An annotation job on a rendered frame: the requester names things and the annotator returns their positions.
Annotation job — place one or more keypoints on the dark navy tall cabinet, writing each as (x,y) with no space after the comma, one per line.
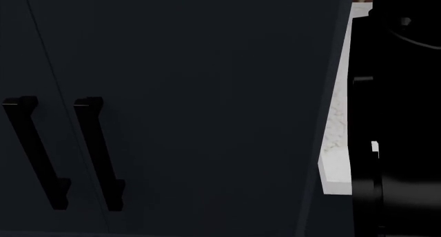
(193,105)

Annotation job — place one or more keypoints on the white marble countertop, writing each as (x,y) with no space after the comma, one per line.
(336,149)

